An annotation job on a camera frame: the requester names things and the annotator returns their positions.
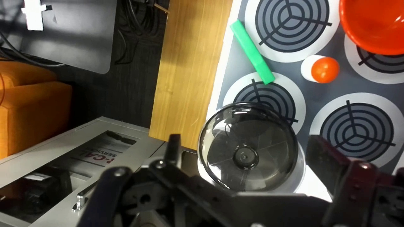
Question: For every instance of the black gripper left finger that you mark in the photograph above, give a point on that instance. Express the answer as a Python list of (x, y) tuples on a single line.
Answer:
[(150, 196)]

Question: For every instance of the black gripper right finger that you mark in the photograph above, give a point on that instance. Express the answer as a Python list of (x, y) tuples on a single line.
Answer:
[(361, 194)]

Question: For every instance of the black transparent pot lid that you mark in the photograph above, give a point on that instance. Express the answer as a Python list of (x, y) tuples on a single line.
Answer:
[(247, 148)]

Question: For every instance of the small grey toy pot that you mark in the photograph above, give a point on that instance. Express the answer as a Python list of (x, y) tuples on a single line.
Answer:
[(301, 181)]

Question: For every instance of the grey metal cabinet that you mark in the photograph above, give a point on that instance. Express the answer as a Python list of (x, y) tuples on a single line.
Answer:
[(86, 152)]

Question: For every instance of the orange white toy bottle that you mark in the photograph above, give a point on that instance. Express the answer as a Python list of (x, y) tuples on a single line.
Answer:
[(319, 68)]

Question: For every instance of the toy kitchen play set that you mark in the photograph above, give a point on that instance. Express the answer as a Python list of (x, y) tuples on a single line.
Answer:
[(361, 112)]

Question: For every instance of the green toy stick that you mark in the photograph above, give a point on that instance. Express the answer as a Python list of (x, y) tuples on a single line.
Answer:
[(251, 52)]

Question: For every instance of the red toy bowl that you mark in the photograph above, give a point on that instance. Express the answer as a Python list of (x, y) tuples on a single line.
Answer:
[(374, 25)]

